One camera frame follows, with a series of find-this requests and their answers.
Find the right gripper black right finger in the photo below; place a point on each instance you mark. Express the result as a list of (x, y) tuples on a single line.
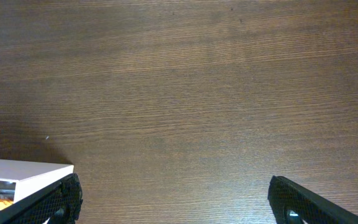
[(292, 203)]

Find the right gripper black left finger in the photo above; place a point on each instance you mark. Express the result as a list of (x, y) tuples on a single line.
[(57, 203)]

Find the pink cardboard box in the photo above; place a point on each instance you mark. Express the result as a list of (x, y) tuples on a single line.
[(19, 179)]

